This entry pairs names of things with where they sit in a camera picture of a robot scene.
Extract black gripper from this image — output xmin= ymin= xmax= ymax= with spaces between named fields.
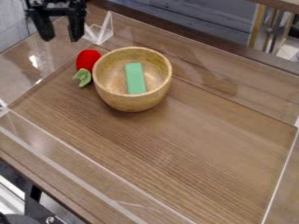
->
xmin=24 ymin=0 xmax=87 ymax=42

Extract red plush strawberry green leaves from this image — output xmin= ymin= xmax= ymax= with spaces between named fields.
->
xmin=73 ymin=49 xmax=101 ymax=88

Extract wooden bowl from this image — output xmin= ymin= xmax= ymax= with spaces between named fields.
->
xmin=92 ymin=46 xmax=173 ymax=112

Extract clear acrylic stand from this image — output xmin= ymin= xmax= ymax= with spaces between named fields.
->
xmin=83 ymin=12 xmax=113 ymax=46

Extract green rectangular block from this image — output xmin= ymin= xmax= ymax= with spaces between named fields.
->
xmin=125 ymin=62 xmax=145 ymax=95

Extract gold metal chair frame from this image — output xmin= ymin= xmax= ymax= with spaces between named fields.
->
xmin=248 ymin=0 xmax=299 ymax=55

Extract black table leg bracket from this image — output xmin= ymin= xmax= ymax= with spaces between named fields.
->
xmin=24 ymin=185 xmax=67 ymax=224

